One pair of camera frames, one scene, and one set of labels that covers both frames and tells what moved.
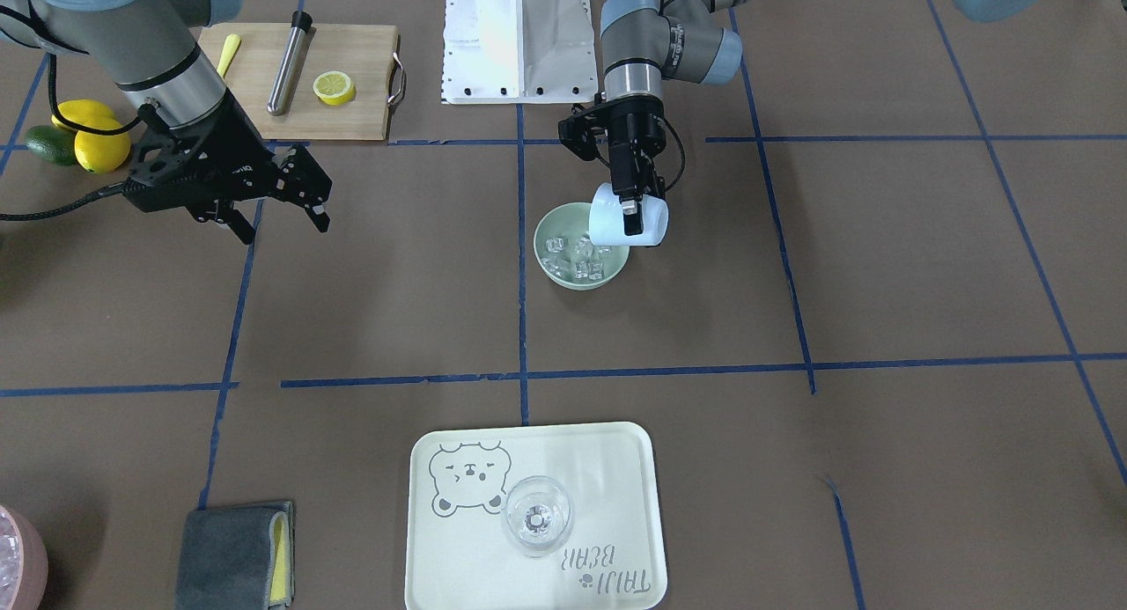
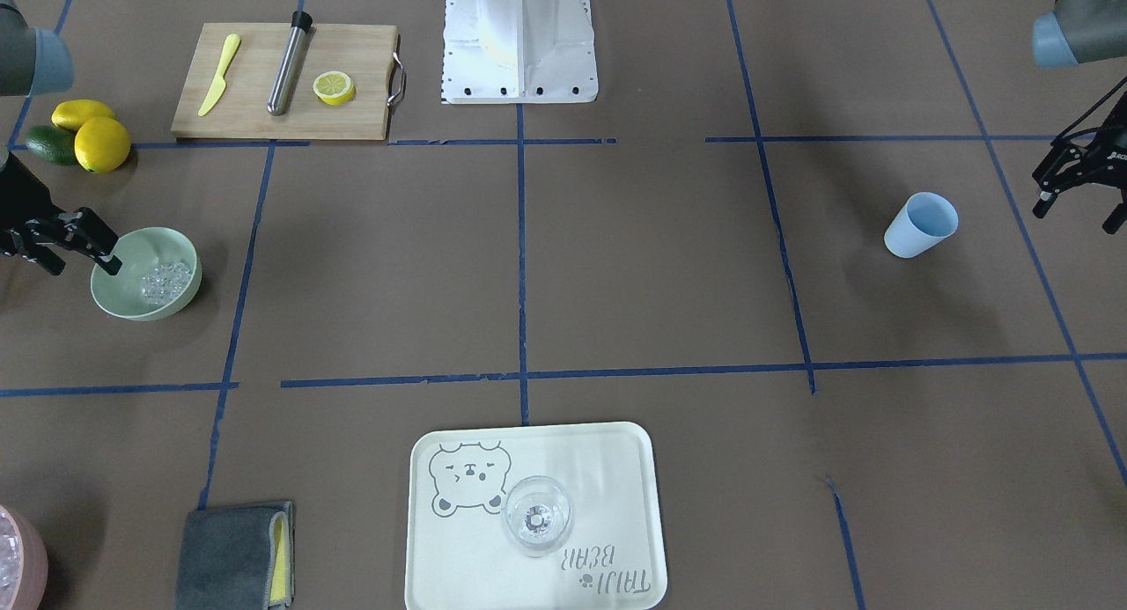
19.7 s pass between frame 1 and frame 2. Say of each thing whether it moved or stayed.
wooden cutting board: stayed
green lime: stayed
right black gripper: moved
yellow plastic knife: stayed
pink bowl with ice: stayed
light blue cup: moved
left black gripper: moved
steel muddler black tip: stayed
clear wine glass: stayed
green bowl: moved
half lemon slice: stayed
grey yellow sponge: stayed
